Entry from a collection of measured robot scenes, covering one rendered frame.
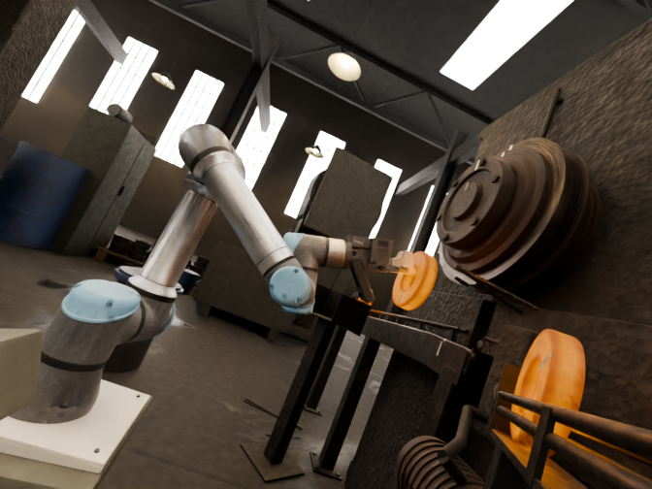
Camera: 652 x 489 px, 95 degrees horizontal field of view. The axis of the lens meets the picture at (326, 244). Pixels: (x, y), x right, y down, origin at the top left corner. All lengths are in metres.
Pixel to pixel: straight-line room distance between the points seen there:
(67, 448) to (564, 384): 0.72
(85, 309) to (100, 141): 3.39
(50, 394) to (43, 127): 13.29
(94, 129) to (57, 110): 9.83
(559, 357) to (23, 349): 0.50
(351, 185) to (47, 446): 3.32
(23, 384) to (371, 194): 3.57
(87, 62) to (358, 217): 12.11
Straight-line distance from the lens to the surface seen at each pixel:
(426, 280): 0.75
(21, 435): 0.74
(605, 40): 9.46
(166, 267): 0.81
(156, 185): 11.84
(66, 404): 0.77
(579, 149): 1.18
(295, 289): 0.55
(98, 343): 0.73
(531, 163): 0.97
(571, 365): 0.47
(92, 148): 4.02
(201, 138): 0.71
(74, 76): 14.19
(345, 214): 3.55
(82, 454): 0.72
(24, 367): 0.28
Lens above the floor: 0.72
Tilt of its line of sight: 7 degrees up
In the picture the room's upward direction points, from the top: 23 degrees clockwise
